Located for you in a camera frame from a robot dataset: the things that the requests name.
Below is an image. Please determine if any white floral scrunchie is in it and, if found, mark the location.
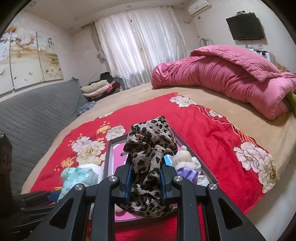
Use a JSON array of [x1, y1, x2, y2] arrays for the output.
[[192, 157, 210, 187]]

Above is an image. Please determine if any leopard print scrunchie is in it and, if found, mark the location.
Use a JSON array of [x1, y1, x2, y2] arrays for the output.
[[117, 116, 178, 217]]

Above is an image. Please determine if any white air conditioner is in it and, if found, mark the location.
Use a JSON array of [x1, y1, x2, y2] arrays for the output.
[[187, 0, 212, 15]]

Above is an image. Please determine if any blue patterned cloth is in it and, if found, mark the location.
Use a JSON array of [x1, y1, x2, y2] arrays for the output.
[[76, 101, 96, 116]]

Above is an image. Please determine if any white sheer curtain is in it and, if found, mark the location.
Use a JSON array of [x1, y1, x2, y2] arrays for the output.
[[94, 6, 187, 88]]

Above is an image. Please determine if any black wall television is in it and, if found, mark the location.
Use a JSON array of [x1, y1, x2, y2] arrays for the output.
[[226, 13, 265, 41]]

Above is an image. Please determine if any stack of folded clothes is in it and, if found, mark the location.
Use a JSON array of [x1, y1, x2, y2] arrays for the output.
[[81, 72, 125, 101]]

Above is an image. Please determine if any pink rolled duvet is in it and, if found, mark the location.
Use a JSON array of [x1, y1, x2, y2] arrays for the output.
[[152, 45, 295, 120]]

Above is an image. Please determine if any plush bear purple dress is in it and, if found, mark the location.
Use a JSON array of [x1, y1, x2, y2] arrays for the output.
[[171, 146, 196, 182]]

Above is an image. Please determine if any pink and blue book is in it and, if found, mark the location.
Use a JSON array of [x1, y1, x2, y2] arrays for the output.
[[111, 141, 179, 222]]

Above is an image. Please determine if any floral wall painting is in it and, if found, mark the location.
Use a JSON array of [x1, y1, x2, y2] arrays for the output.
[[0, 26, 64, 94]]

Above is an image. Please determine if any grey quilted headboard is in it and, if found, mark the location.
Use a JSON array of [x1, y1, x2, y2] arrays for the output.
[[1, 78, 87, 194]]

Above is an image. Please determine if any red floral blanket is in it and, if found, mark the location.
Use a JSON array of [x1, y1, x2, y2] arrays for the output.
[[30, 92, 280, 241]]

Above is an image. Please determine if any white paper towel roll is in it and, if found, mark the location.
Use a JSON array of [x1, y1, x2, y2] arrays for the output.
[[78, 163, 104, 183]]

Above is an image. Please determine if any green cloth under duvet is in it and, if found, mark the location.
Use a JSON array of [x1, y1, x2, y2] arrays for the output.
[[283, 92, 296, 115]]

